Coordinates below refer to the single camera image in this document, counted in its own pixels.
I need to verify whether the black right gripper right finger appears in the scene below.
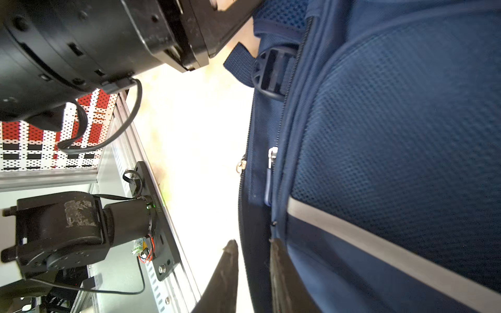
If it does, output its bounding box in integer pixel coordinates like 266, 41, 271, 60
270, 239, 321, 313

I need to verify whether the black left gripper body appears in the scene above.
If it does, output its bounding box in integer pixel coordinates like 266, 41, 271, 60
158, 0, 265, 73

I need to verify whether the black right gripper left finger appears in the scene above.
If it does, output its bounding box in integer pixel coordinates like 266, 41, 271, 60
191, 239, 239, 313

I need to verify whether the navy blue backpack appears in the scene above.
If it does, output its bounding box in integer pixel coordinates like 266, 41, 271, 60
224, 1, 500, 312

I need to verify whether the green circuit board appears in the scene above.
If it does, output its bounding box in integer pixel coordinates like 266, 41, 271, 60
132, 236, 155, 263

